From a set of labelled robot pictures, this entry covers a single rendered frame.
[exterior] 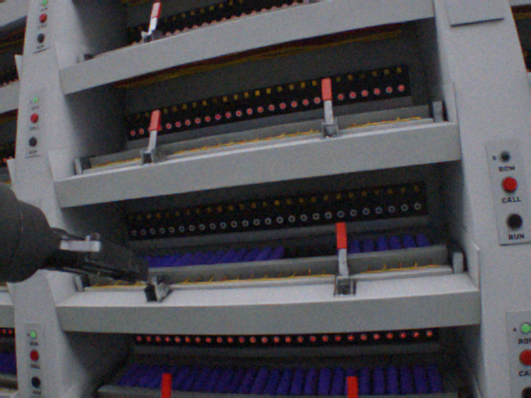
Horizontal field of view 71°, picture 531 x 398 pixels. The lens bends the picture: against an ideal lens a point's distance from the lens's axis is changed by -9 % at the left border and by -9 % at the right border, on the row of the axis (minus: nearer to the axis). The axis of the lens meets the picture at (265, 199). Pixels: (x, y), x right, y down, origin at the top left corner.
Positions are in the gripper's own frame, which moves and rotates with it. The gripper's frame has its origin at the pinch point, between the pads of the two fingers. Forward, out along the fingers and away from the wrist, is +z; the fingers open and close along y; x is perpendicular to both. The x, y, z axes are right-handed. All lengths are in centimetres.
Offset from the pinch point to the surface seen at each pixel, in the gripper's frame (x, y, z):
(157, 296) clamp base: -3.1, 1.0, 6.8
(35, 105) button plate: 29.0, -22.9, 0.6
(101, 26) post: 51, -18, 8
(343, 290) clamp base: -3.1, 26.5, 8.2
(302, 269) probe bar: 0.4, 20.4, 12.3
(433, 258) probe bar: 0.6, 38.4, 12.6
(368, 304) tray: -5.1, 29.4, 6.9
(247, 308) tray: -5.0, 14.3, 6.8
